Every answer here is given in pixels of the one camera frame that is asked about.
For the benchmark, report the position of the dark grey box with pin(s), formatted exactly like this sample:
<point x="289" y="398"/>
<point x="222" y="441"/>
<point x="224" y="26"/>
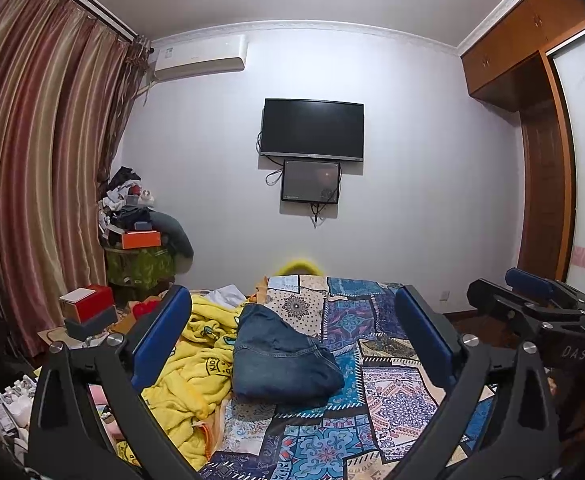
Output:
<point x="92" y="325"/>

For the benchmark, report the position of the white air conditioner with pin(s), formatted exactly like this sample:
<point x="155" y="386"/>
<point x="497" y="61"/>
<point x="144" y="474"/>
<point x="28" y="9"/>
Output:
<point x="202" y="57"/>

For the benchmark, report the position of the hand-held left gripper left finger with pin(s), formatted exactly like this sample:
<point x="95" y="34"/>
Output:
<point x="158" y="335"/>

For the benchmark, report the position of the blue jeans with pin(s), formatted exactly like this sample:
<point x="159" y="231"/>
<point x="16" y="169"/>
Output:
<point x="282" y="360"/>

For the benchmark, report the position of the orange box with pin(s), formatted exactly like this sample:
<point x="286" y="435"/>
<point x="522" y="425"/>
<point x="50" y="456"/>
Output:
<point x="141" y="240"/>

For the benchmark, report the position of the pile of clothes and clutter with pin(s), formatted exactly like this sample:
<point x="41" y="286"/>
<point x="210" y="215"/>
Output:
<point x="122" y="200"/>

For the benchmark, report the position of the yellow round cushion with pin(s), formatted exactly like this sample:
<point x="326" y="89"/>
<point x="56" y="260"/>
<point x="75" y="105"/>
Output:
<point x="300" y="265"/>

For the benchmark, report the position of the red and white box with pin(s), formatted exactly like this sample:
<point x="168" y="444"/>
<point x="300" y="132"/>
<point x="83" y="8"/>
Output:
<point x="90" y="302"/>

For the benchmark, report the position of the striped red curtain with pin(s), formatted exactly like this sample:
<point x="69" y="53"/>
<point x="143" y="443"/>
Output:
<point x="32" y="160"/>

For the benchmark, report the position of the wooden door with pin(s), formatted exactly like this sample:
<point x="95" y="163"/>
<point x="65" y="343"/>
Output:
<point x="544" y="195"/>

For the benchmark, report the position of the curtain rail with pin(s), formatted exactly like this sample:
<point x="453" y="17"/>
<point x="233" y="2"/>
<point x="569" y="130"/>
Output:
<point x="97" y="7"/>

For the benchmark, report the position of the white clutter heap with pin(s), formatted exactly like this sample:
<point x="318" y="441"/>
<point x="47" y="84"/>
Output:
<point x="12" y="410"/>

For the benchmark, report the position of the blue patchwork bedspread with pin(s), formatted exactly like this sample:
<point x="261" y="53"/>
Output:
<point x="322" y="320"/>

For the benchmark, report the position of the green cloth covered table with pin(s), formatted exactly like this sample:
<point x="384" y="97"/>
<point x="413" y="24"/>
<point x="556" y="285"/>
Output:
<point x="140" y="267"/>

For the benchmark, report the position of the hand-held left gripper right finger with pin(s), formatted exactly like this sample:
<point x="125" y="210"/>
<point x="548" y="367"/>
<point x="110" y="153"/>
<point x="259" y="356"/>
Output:
<point x="428" y="341"/>

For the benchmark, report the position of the small black wall monitor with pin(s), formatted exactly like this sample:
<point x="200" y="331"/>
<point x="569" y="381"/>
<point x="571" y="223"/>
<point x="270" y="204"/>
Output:
<point x="311" y="180"/>

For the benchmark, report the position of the yellow blanket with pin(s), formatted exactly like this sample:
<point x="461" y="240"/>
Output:
<point x="192" y="360"/>

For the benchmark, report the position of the wooden wardrobe with white doors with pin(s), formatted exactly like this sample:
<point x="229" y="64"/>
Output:
<point x="512" y="45"/>

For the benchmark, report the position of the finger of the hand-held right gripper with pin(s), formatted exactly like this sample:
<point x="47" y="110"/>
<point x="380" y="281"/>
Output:
<point x="527" y="278"/>
<point x="502" y="305"/>

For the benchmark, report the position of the white cloth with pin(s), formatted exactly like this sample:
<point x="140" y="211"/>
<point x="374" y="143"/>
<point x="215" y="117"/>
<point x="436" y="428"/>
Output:
<point x="227" y="296"/>

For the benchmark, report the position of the dark grey bag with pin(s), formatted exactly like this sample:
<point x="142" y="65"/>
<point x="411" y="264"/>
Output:
<point x="175" y="235"/>

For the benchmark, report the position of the black wall television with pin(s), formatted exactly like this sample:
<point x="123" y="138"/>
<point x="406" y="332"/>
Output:
<point x="312" y="130"/>

